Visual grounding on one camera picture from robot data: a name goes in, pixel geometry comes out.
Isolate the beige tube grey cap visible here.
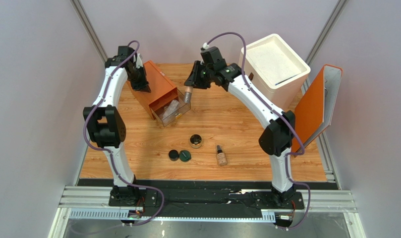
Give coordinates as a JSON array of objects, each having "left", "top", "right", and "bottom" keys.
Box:
[{"left": 184, "top": 86, "right": 193, "bottom": 104}]

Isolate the orange drawer box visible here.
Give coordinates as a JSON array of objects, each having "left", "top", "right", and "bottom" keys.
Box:
[{"left": 130, "top": 60, "right": 178, "bottom": 120}]

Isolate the clear drawer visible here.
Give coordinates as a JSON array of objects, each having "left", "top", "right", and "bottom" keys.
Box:
[{"left": 150, "top": 89, "right": 191, "bottom": 127}]

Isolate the small foundation bottle black cap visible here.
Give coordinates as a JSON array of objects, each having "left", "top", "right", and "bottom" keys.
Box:
[{"left": 216, "top": 145, "right": 228, "bottom": 166}]

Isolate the clear blue-label bottle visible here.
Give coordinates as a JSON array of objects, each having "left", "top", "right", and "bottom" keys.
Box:
[{"left": 163, "top": 100, "right": 180, "bottom": 121}]

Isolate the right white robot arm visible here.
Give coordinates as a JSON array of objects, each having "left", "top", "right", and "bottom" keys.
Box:
[{"left": 184, "top": 46, "right": 295, "bottom": 196}]

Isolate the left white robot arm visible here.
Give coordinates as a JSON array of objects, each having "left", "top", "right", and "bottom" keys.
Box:
[{"left": 83, "top": 45, "right": 151, "bottom": 204}]

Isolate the gold round jar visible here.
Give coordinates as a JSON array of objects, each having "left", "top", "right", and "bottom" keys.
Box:
[{"left": 189, "top": 134, "right": 202, "bottom": 149}]

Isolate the white three-drawer cabinet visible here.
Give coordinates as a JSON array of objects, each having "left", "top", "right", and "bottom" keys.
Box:
[{"left": 239, "top": 34, "right": 310, "bottom": 109}]

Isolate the black round compact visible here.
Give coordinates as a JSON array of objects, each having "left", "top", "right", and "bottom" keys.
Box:
[{"left": 168, "top": 150, "right": 179, "bottom": 161}]

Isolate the dark green round compact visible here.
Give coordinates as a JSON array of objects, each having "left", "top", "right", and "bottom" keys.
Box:
[{"left": 179, "top": 150, "right": 192, "bottom": 162}]

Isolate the orange binder folder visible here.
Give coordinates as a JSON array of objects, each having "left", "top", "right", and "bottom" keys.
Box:
[{"left": 294, "top": 64, "right": 343, "bottom": 147}]

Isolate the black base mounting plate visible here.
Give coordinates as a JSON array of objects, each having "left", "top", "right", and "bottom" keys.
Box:
[{"left": 77, "top": 178, "right": 308, "bottom": 219}]

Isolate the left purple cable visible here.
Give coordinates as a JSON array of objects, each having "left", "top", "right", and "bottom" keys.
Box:
[{"left": 83, "top": 40, "right": 166, "bottom": 229}]

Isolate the purple cable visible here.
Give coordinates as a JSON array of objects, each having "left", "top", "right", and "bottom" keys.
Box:
[
  {"left": 83, "top": 40, "right": 166, "bottom": 229},
  {"left": 203, "top": 31, "right": 311, "bottom": 231}
]

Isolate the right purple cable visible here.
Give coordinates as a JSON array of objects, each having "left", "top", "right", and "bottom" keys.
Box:
[{"left": 203, "top": 31, "right": 311, "bottom": 231}]

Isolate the aluminium frame rail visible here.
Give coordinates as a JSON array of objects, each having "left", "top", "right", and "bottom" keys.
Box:
[{"left": 48, "top": 186, "right": 365, "bottom": 238}]

